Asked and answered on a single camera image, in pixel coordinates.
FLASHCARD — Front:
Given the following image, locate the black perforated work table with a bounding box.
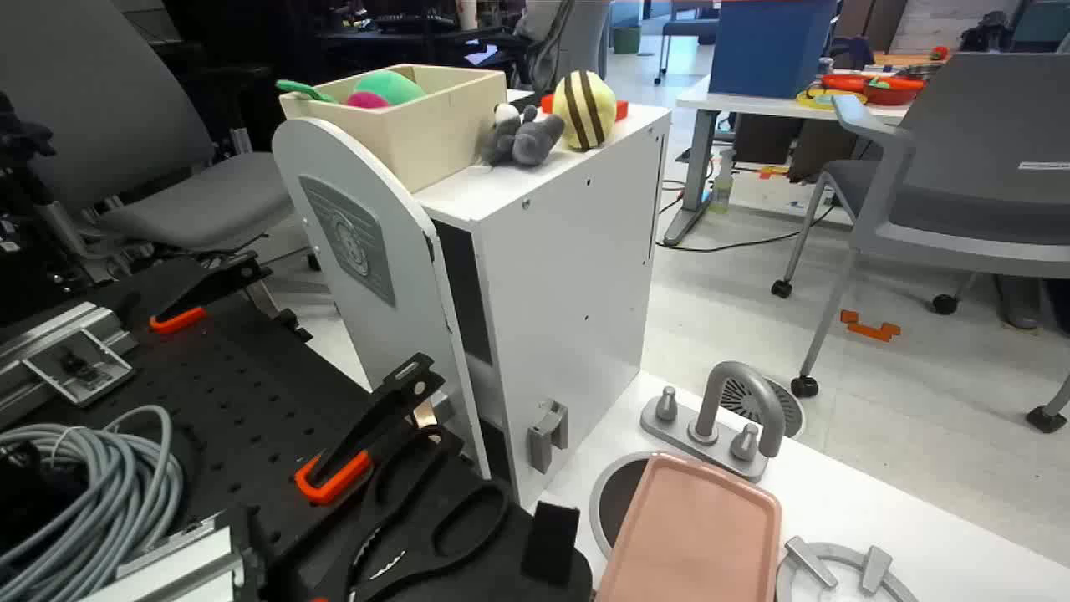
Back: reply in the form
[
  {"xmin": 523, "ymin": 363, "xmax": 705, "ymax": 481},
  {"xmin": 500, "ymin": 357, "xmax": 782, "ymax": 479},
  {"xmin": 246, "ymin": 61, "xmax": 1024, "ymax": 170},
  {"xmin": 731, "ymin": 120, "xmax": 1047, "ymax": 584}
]
[{"xmin": 0, "ymin": 255, "xmax": 597, "ymax": 602}]

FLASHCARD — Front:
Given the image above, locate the white toy kitchen counter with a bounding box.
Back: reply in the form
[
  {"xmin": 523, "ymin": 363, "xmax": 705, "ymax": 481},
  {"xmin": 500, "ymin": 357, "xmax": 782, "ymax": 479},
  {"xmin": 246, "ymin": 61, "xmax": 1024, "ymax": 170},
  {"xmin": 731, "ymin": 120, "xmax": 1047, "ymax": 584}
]
[{"xmin": 532, "ymin": 370, "xmax": 1070, "ymax": 602}]

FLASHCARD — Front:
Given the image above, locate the aluminium extrusion rail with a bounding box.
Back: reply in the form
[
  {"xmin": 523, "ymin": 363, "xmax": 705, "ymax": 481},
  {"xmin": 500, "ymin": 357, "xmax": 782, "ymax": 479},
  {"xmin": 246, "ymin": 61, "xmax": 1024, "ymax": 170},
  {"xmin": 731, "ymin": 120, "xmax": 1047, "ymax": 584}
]
[{"xmin": 0, "ymin": 296, "xmax": 139, "ymax": 432}]

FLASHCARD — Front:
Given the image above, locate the green bowl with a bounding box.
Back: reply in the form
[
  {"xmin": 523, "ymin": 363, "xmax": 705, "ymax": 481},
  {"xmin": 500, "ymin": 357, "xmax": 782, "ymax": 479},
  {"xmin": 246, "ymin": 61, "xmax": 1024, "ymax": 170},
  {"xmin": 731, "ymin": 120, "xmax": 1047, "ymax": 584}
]
[{"xmin": 353, "ymin": 65, "xmax": 433, "ymax": 110}]

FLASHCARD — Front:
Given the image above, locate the grey toy stove burner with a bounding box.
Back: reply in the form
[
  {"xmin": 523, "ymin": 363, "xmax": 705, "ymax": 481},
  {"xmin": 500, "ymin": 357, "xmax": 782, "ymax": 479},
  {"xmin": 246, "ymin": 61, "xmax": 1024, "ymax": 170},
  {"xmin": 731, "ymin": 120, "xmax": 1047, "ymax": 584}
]
[{"xmin": 776, "ymin": 532, "xmax": 922, "ymax": 602}]

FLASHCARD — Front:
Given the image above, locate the grey plush animal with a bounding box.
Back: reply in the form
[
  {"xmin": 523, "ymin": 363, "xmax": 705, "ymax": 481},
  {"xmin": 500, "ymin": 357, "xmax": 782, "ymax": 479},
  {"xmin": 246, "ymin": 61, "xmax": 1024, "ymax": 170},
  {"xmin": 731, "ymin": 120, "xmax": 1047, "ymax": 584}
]
[{"xmin": 478, "ymin": 100, "xmax": 568, "ymax": 170}]

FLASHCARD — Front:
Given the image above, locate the grey toy faucet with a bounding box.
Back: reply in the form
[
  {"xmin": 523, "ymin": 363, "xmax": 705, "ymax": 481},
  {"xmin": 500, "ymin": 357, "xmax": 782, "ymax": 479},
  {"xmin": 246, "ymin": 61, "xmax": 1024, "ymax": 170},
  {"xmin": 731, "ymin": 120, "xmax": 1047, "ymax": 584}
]
[{"xmin": 639, "ymin": 357, "xmax": 789, "ymax": 486}]

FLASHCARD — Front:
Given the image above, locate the clear spray bottle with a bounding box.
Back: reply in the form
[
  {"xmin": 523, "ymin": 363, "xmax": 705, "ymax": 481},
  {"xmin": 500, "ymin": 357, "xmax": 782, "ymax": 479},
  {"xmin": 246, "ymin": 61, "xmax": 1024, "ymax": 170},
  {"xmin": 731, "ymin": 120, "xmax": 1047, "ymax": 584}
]
[{"xmin": 705, "ymin": 142, "xmax": 738, "ymax": 217}]

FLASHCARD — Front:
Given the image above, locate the small black block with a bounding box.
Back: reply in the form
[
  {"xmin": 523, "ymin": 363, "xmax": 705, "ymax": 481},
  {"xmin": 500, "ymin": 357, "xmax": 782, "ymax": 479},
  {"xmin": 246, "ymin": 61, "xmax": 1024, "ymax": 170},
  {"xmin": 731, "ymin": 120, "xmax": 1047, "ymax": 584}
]
[{"xmin": 519, "ymin": 499, "xmax": 586, "ymax": 589}]

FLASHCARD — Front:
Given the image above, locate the yellow brown-striped plush ball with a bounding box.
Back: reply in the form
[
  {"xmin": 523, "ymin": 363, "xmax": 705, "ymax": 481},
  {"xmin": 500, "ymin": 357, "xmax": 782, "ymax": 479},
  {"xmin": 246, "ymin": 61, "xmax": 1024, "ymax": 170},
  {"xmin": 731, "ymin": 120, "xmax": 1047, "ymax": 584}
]
[{"xmin": 552, "ymin": 65, "xmax": 619, "ymax": 153}]

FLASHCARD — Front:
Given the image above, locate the small metal bracket plate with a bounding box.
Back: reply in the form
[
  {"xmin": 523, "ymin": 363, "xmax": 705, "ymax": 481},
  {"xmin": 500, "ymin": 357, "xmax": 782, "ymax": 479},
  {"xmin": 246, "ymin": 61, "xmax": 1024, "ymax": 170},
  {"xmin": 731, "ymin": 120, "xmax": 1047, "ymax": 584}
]
[{"xmin": 20, "ymin": 328, "xmax": 142, "ymax": 406}]

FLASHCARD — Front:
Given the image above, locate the grey office chair on castors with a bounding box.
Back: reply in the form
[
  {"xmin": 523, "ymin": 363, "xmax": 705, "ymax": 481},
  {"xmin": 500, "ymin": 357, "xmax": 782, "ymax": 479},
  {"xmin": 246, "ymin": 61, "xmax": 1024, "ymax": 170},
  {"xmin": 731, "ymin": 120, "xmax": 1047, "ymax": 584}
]
[{"xmin": 771, "ymin": 45, "xmax": 1070, "ymax": 433}]

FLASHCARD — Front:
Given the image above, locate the white office desk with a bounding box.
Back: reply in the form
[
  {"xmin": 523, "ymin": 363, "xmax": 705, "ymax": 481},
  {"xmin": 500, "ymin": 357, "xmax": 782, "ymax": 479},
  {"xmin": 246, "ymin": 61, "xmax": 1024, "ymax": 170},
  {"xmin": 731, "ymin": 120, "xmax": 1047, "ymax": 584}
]
[{"xmin": 657, "ymin": 85, "xmax": 930, "ymax": 251}]

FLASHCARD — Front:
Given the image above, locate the green curved plush stem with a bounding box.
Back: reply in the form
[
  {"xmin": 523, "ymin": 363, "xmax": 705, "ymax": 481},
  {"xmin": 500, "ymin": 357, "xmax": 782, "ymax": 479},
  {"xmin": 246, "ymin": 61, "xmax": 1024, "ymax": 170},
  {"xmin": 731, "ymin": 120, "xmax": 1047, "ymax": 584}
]
[{"xmin": 275, "ymin": 78, "xmax": 337, "ymax": 108}]

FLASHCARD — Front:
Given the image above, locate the silver metal plate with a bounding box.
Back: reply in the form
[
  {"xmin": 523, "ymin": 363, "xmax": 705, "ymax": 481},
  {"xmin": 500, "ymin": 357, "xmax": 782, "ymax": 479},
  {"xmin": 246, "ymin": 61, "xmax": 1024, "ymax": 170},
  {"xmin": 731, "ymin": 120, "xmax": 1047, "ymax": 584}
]
[{"xmin": 112, "ymin": 513, "xmax": 246, "ymax": 602}]

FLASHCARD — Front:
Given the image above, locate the black scissor-like tool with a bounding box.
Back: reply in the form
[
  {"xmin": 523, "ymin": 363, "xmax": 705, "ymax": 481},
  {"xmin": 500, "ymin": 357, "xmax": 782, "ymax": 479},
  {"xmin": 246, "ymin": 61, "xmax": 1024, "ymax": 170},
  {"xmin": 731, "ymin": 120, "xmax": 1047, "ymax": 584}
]
[{"xmin": 345, "ymin": 427, "xmax": 517, "ymax": 602}]

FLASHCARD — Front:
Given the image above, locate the black clamp orange handle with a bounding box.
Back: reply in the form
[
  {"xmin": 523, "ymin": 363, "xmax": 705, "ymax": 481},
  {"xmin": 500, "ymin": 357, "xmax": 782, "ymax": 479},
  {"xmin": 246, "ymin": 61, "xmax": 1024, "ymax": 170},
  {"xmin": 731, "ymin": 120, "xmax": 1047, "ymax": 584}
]
[
  {"xmin": 290, "ymin": 351, "xmax": 448, "ymax": 509},
  {"xmin": 147, "ymin": 251, "xmax": 275, "ymax": 342}
]

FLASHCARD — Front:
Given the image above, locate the pink plastic tray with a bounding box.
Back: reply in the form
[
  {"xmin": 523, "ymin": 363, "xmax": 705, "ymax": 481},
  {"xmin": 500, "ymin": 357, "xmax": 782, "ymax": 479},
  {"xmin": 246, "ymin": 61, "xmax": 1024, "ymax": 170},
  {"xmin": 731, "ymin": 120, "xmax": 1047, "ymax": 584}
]
[{"xmin": 594, "ymin": 449, "xmax": 786, "ymax": 602}]

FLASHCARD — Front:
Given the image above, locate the white toy cabinet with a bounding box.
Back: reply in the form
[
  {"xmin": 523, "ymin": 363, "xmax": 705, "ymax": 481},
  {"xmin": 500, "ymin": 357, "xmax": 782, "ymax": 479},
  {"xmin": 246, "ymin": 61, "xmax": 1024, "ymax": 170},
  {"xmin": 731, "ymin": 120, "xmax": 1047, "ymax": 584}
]
[{"xmin": 269, "ymin": 95, "xmax": 675, "ymax": 513}]

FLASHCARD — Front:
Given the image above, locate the dark round toy sink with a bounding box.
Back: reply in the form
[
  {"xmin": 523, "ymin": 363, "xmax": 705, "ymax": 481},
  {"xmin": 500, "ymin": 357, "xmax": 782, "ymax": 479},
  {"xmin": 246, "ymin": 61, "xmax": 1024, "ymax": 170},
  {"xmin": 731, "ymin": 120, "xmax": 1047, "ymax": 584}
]
[{"xmin": 586, "ymin": 449, "xmax": 657, "ymax": 558}]

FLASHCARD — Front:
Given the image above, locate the large grey padded chair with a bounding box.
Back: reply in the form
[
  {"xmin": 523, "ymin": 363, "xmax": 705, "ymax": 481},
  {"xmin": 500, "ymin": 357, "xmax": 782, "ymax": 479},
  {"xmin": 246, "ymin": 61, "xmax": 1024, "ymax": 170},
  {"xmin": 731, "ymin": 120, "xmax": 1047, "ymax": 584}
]
[{"xmin": 0, "ymin": 0, "xmax": 294, "ymax": 255}]

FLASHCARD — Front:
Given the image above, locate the light wooden box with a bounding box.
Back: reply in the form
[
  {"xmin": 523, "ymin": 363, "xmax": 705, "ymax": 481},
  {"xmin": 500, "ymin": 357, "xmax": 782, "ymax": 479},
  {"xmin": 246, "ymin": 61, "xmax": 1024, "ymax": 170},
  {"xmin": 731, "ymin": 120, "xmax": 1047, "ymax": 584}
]
[{"xmin": 277, "ymin": 61, "xmax": 513, "ymax": 197}]

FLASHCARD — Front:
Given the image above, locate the grey cable bundle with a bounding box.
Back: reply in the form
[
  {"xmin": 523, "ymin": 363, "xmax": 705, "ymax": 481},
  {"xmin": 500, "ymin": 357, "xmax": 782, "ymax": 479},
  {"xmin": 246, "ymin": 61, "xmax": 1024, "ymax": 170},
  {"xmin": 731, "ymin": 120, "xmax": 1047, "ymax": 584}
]
[{"xmin": 0, "ymin": 401, "xmax": 188, "ymax": 602}]

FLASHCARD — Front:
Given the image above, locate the orange toy on desk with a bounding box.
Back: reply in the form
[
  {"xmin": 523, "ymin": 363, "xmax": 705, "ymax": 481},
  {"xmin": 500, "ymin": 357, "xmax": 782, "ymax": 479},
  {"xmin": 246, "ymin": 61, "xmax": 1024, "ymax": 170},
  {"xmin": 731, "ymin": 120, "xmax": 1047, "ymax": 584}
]
[{"xmin": 820, "ymin": 65, "xmax": 930, "ymax": 110}]

